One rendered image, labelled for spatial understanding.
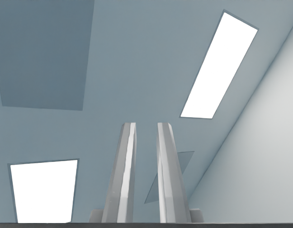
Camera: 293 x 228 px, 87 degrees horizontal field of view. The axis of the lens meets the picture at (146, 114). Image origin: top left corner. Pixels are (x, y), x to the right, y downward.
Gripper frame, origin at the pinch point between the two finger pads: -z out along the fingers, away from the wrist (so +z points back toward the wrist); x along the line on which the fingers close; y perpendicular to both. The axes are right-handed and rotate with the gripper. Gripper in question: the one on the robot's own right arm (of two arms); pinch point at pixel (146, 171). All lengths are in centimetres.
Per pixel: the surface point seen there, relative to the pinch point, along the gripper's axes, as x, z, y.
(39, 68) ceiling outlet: 80, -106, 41
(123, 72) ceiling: 21, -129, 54
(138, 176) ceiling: 12, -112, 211
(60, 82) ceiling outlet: 70, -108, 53
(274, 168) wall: -171, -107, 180
